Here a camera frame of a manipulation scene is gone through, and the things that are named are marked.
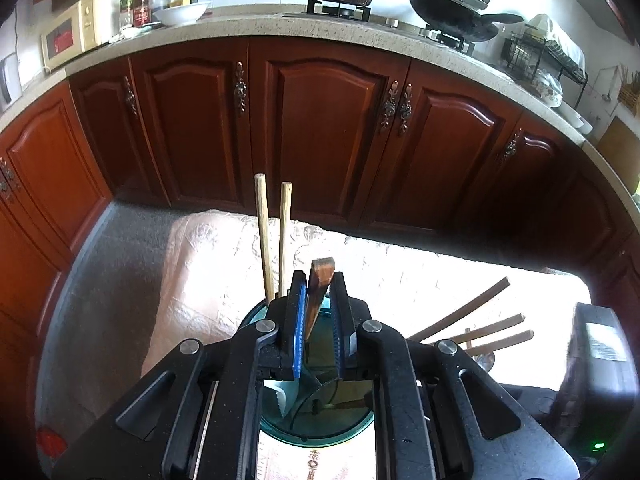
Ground large white bowl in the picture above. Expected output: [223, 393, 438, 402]
[152, 1, 212, 28]

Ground steel electric kettle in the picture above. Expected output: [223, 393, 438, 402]
[0, 52, 24, 107]

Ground black wire dish rack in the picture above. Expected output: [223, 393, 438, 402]
[501, 30, 589, 99]

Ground teal utensil holder cup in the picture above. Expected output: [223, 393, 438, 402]
[234, 285, 377, 454]

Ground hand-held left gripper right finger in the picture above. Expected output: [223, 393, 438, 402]
[331, 271, 581, 480]

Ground wooden board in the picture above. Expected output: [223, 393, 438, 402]
[596, 115, 640, 182]

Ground quilted cream tablecloth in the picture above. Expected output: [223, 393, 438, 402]
[141, 209, 594, 480]

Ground red label sauce bottle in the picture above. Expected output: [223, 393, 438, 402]
[132, 0, 154, 28]

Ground speckled stone countertop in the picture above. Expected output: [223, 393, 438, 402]
[0, 2, 640, 241]

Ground light bamboo chopstick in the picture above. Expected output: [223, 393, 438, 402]
[462, 329, 535, 359]
[449, 312, 527, 345]
[276, 182, 294, 297]
[254, 173, 276, 302]

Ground white canister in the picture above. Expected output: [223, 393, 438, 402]
[94, 0, 124, 44]

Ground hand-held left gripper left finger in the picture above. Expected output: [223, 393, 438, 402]
[52, 270, 308, 480]

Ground floral ceramic bowl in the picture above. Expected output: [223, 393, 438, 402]
[529, 72, 564, 109]

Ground gas stove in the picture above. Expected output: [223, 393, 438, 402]
[281, 0, 477, 55]

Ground red object on floor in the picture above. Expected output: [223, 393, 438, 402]
[36, 425, 72, 462]

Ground wicker chopstick basket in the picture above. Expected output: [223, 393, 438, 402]
[616, 64, 640, 112]

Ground red-brown wooden base cabinet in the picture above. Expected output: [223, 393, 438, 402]
[0, 35, 640, 357]

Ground white cloth on rack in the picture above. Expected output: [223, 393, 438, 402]
[527, 13, 586, 69]

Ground plain white bowl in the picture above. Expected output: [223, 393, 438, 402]
[556, 102, 594, 134]

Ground cream microwave oven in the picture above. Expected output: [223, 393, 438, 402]
[40, 0, 114, 69]

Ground black wok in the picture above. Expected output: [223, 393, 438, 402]
[408, 0, 525, 44]

